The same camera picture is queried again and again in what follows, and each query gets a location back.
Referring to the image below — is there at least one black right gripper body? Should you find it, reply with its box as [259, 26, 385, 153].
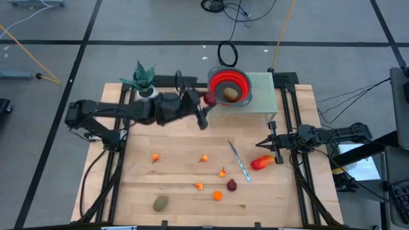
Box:
[278, 126, 322, 151]

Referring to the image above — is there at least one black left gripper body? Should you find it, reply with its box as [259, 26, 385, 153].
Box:
[155, 92, 201, 126]

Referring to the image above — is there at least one red orange mango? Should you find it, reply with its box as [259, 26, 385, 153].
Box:
[250, 154, 275, 171]

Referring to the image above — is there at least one red collapsible colander grey rim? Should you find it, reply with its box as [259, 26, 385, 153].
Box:
[206, 65, 253, 108]

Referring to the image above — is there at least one green perforated metal shelf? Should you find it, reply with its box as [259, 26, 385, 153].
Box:
[208, 72, 279, 126]

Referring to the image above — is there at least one snake plant in white pot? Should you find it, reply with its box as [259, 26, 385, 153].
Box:
[119, 59, 158, 102]

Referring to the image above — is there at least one black box with yellow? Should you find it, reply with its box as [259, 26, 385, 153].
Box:
[332, 165, 356, 192]

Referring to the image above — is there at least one black desk beam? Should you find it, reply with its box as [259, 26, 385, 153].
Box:
[330, 130, 399, 167]

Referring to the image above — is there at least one white floor sheet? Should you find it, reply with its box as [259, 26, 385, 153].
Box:
[338, 143, 382, 182]

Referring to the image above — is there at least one grey desk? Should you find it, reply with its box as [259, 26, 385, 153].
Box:
[382, 145, 409, 229]

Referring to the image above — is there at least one black keyboard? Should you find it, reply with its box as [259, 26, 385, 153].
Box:
[390, 180, 409, 213]

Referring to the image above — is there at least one grey metal floor foot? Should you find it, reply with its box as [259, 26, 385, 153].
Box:
[8, 0, 66, 8]
[0, 70, 35, 81]

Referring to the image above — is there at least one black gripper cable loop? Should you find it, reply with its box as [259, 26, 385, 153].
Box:
[174, 70, 185, 96]

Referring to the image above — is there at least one black aluminium table frame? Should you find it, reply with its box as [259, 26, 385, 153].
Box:
[72, 72, 344, 230]

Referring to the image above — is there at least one knife with patterned handle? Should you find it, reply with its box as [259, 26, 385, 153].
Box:
[227, 139, 253, 183]

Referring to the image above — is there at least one black cable with coil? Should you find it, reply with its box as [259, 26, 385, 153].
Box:
[217, 0, 247, 68]

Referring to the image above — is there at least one black cable bundle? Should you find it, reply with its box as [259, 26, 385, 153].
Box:
[200, 0, 278, 23]

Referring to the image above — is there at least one yellow hanging cord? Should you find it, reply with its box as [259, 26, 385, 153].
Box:
[270, 0, 297, 73]

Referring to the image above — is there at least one black arm base cable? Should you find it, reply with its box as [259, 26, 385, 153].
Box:
[79, 148, 108, 219]

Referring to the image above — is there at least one yellow floor cord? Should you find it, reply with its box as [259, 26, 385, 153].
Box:
[0, 24, 62, 86]

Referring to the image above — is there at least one white floor cable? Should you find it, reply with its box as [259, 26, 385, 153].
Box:
[0, 0, 54, 31]

